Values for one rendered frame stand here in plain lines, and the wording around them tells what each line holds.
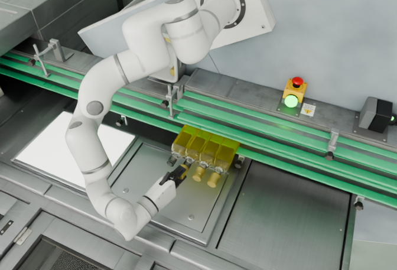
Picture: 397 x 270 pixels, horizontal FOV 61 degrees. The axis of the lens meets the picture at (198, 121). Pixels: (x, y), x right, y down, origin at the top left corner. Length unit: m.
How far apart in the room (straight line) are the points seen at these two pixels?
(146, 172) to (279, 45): 0.72
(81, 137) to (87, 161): 0.07
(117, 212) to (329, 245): 0.76
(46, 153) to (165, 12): 0.94
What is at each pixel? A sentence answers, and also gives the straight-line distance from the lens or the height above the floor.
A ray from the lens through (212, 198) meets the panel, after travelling 1.32.
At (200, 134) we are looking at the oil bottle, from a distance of 1.31.
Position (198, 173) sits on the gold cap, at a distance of 1.21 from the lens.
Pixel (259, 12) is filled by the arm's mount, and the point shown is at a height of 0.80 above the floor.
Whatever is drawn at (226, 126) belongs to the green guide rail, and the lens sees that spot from 1.29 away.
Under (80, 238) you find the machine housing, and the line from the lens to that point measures 1.36.
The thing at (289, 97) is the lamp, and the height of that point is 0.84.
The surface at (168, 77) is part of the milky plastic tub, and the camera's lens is 1.41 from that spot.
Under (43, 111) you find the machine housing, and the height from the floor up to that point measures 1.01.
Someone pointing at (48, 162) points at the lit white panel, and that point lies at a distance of 1.54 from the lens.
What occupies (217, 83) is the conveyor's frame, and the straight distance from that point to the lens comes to 1.33.
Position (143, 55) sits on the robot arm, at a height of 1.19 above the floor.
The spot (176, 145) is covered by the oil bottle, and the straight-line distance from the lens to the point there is 1.27.
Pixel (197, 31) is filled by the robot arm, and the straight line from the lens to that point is 0.88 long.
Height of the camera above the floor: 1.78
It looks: 39 degrees down
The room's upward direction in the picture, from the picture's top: 149 degrees counter-clockwise
